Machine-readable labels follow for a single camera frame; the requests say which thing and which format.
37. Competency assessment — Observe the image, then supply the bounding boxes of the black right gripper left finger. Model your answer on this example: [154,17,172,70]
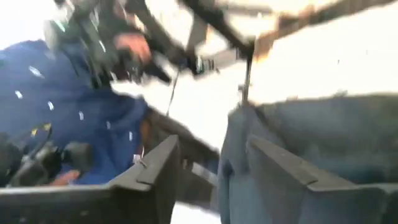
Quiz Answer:
[0,134,182,224]

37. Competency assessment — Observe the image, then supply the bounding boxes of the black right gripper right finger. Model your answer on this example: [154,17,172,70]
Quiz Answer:
[247,135,398,224]

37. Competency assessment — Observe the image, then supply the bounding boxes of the dark denim jeans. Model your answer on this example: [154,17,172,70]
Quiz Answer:
[216,93,398,224]

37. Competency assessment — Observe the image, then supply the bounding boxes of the person's hand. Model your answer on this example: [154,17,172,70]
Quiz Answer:
[113,32,152,62]
[49,170,81,187]

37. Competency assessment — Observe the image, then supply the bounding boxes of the person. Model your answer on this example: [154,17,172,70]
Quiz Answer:
[0,39,152,187]

